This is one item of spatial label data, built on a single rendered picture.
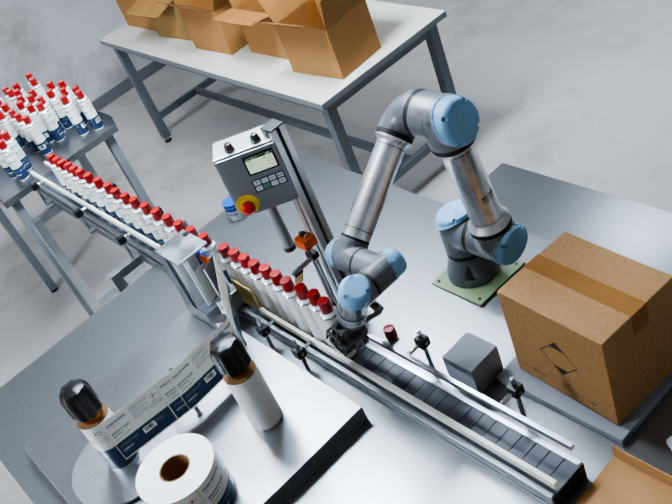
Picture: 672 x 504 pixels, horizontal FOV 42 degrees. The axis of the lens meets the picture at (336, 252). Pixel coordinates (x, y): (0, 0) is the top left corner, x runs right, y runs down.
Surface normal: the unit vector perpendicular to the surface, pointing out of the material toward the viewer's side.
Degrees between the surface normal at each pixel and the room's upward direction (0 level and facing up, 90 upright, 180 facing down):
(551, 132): 0
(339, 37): 90
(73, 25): 90
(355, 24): 90
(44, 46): 90
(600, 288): 0
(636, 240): 0
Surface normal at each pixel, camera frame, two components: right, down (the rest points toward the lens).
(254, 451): -0.33, -0.74
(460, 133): 0.57, 0.18
